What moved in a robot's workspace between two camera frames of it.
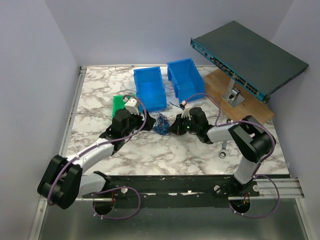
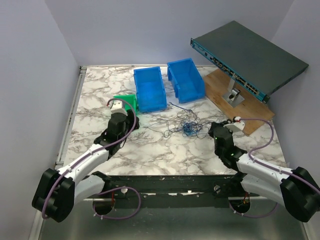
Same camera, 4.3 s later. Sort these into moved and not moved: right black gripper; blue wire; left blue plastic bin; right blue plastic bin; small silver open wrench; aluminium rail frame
Moved: blue wire; right black gripper
Not moved: aluminium rail frame; small silver open wrench; right blue plastic bin; left blue plastic bin
